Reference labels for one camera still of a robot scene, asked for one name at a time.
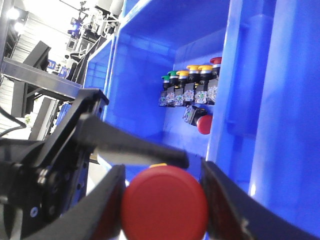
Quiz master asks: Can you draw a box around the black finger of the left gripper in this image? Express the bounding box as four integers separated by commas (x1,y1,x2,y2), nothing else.
74,113,189,169

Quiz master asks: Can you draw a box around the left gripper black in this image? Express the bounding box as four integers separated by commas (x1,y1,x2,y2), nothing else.
0,88,109,238

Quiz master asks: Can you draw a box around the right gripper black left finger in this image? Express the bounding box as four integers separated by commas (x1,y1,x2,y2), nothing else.
26,164,126,240

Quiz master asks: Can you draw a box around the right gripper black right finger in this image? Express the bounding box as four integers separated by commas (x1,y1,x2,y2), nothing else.
200,160,316,240

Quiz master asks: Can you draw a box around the red mushroom push button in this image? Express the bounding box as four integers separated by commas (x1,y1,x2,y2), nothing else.
121,165,209,240

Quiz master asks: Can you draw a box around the green push button far left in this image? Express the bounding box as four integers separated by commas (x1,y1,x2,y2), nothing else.
159,75,171,107

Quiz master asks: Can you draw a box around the green push button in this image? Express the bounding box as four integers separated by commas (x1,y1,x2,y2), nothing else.
159,75,171,107
166,70,179,107

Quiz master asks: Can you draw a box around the left blue plastic crate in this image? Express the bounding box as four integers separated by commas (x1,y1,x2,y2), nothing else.
84,0,320,236

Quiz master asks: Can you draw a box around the red push button lying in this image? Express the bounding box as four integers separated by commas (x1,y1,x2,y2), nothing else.
182,105,213,135

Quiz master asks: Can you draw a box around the yellow push button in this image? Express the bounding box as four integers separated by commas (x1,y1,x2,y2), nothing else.
174,70,189,107
194,64,213,104
183,64,201,106

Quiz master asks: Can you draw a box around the red push button in row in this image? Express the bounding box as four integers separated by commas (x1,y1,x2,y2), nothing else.
206,56,222,105

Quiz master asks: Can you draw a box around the stainless steel rack frame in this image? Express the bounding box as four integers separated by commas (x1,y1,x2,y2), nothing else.
0,0,83,118

